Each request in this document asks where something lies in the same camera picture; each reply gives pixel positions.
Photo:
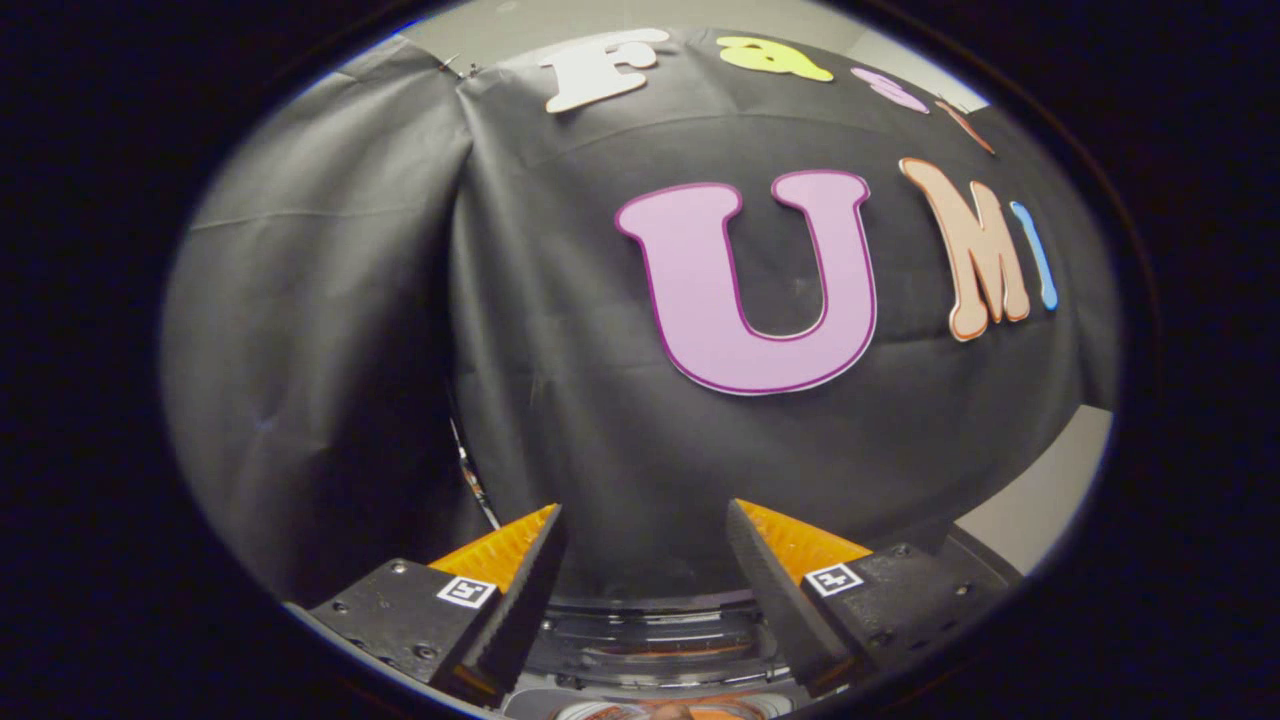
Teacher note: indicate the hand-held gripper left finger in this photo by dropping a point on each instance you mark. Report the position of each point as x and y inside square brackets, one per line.
[520, 600]

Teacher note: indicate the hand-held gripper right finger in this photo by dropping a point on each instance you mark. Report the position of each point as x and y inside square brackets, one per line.
[775, 600]

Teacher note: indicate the grey washing machine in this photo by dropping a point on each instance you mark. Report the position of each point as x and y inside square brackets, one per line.
[535, 700]

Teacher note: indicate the orange shirt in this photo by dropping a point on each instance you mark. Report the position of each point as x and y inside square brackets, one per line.
[720, 713]

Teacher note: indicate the black backdrop cloth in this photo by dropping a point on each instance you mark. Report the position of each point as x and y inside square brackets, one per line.
[330, 300]

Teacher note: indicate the beige cabinet with dark frame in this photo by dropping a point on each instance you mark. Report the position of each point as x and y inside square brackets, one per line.
[1050, 490]

